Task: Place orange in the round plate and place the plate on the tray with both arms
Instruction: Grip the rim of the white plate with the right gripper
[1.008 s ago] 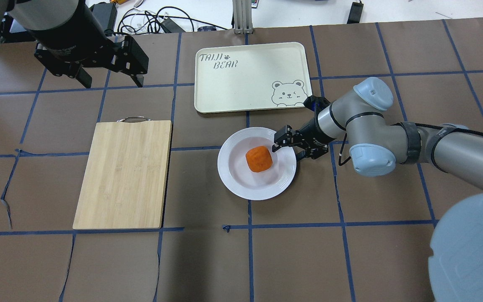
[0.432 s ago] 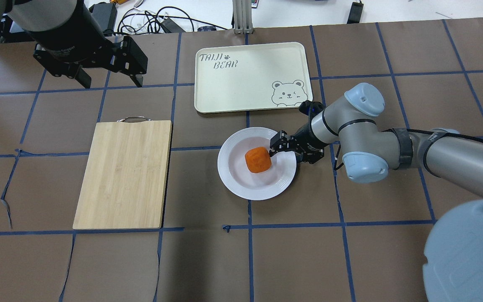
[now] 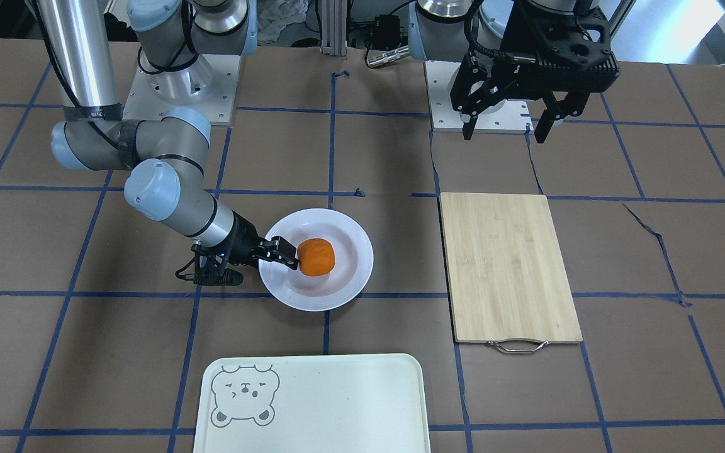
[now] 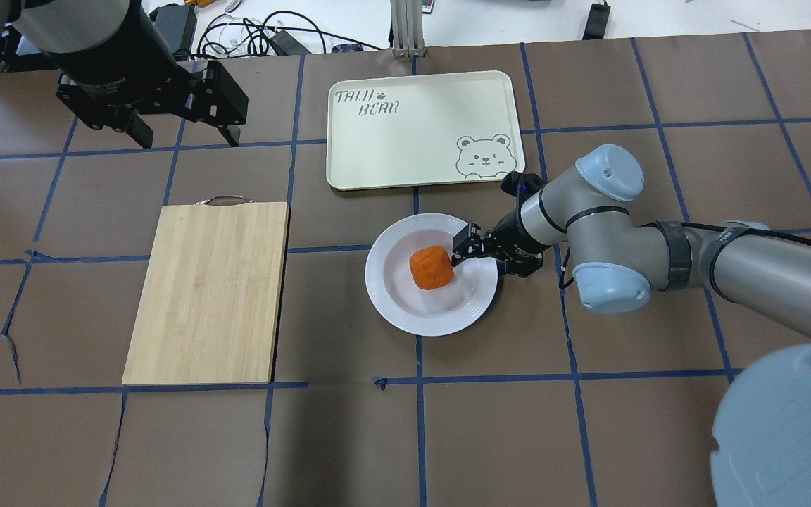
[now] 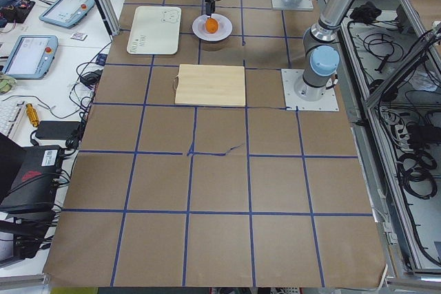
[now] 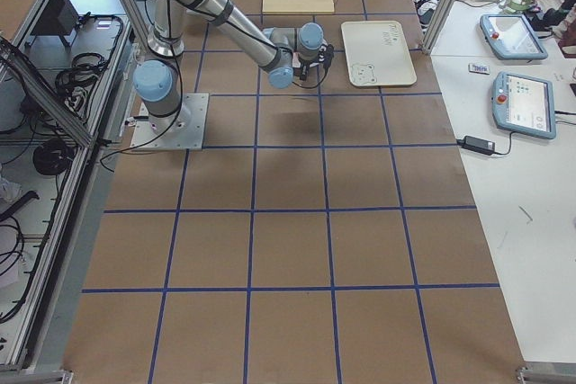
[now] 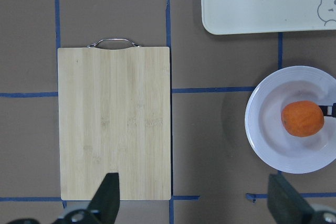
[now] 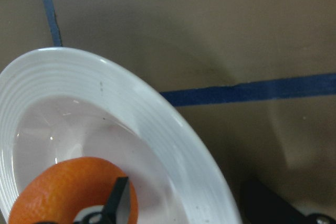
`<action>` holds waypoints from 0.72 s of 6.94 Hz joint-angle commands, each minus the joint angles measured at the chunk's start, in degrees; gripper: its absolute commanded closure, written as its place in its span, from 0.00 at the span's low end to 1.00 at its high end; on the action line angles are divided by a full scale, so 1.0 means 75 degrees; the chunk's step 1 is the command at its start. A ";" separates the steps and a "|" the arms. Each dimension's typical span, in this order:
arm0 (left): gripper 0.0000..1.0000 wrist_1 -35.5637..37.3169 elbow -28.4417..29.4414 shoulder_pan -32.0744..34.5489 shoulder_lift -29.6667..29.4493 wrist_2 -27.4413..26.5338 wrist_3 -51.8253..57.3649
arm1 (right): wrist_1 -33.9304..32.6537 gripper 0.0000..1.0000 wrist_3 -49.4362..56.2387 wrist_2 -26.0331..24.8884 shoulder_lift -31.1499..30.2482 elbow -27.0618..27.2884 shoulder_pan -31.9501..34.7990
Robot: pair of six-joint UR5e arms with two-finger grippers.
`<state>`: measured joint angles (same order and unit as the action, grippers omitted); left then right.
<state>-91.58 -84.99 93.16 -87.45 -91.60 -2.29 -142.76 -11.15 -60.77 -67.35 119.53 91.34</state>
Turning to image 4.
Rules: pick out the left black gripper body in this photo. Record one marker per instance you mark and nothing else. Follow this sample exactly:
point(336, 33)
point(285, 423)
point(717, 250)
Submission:
point(139, 62)

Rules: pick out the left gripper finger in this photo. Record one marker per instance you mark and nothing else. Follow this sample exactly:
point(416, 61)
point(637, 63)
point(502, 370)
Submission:
point(230, 132)
point(139, 131)

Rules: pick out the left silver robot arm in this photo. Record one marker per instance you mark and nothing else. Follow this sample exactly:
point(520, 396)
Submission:
point(87, 171)

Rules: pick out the black power adapter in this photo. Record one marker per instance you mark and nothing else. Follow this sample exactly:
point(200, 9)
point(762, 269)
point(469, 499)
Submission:
point(175, 24)

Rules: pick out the cream bear tray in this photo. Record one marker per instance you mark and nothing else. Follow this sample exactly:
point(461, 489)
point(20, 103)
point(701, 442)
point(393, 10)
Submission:
point(438, 129)

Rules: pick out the orange fruit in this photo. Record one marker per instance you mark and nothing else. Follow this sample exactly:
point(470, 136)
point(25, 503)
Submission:
point(431, 268)

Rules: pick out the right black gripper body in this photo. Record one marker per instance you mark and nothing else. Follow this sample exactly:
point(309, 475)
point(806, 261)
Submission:
point(511, 236)

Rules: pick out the aluminium frame post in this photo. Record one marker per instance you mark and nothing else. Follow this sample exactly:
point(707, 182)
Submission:
point(407, 29)

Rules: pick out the white ribbed plate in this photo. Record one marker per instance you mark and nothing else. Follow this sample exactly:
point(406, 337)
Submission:
point(413, 283)

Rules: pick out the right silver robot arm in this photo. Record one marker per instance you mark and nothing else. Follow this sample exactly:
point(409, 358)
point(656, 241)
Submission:
point(763, 424)

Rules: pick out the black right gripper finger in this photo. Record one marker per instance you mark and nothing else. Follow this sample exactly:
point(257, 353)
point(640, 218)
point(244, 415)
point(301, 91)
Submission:
point(469, 239)
point(460, 257)

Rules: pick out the bamboo cutting board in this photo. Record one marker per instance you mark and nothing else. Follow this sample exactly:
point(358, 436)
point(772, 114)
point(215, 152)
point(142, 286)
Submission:
point(209, 308)

